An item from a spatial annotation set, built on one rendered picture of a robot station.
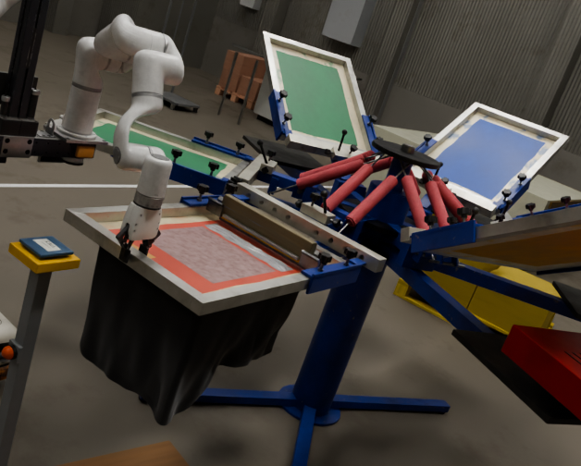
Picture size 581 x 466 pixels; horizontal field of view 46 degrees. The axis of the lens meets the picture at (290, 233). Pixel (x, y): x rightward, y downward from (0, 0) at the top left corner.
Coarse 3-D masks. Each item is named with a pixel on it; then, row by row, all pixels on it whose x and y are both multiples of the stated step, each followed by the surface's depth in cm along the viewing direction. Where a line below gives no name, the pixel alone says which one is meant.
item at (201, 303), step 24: (72, 216) 198; (96, 216) 206; (120, 216) 214; (168, 216) 231; (96, 240) 193; (144, 264) 182; (168, 288) 178; (192, 288) 177; (240, 288) 186; (264, 288) 192; (288, 288) 202
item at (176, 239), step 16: (176, 224) 228; (192, 224) 233; (208, 224) 238; (224, 224) 243; (128, 240) 202; (160, 240) 209; (176, 240) 214; (192, 240) 218; (208, 240) 223; (224, 240) 227; (160, 256) 198
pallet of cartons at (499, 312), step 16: (432, 272) 502; (496, 272) 507; (512, 272) 522; (400, 288) 515; (448, 288) 498; (464, 288) 492; (480, 288) 487; (544, 288) 507; (416, 304) 510; (464, 304) 494; (480, 304) 488; (496, 304) 482; (512, 304) 476; (528, 304) 470; (480, 320) 487; (496, 320) 483; (512, 320) 478; (528, 320) 471; (544, 320) 466
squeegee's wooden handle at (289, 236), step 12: (228, 204) 240; (240, 204) 237; (240, 216) 237; (252, 216) 234; (264, 216) 231; (252, 228) 235; (264, 228) 232; (276, 228) 229; (288, 228) 227; (276, 240) 229; (288, 240) 226; (300, 240) 223; (312, 240) 223; (300, 252) 224; (312, 252) 223
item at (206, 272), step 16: (176, 256) 202; (192, 256) 206; (208, 256) 210; (224, 256) 214; (240, 256) 219; (272, 256) 228; (176, 272) 192; (192, 272) 195; (208, 272) 199; (224, 272) 203; (240, 272) 206; (256, 272) 211; (272, 272) 215; (288, 272) 219; (208, 288) 188
